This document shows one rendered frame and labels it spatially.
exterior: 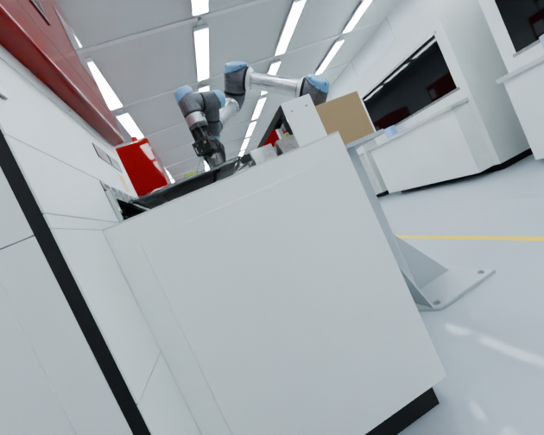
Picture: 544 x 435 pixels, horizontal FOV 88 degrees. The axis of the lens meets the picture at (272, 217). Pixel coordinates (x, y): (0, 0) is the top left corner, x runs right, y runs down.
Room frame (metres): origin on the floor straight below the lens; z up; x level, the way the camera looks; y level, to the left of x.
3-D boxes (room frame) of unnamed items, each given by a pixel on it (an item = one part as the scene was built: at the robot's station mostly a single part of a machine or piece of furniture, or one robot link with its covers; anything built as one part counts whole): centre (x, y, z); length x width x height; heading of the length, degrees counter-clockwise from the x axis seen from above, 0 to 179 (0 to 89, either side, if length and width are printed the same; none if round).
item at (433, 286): (1.43, -0.53, 0.41); 0.51 x 0.44 x 0.82; 105
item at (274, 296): (1.16, 0.14, 0.41); 0.96 x 0.64 x 0.82; 12
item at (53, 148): (0.83, 0.41, 1.02); 0.81 x 0.03 x 0.40; 12
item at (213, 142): (1.12, 0.11, 1.05); 0.09 x 0.08 x 0.12; 162
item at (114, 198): (1.01, 0.43, 0.89); 0.44 x 0.02 x 0.10; 12
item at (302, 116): (1.08, -0.14, 0.89); 0.55 x 0.09 x 0.14; 12
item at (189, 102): (1.13, 0.11, 1.21); 0.09 x 0.08 x 0.11; 125
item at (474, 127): (4.05, -2.63, 1.00); 1.80 x 1.08 x 2.00; 12
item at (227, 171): (1.06, 0.23, 0.90); 0.34 x 0.34 x 0.01; 12
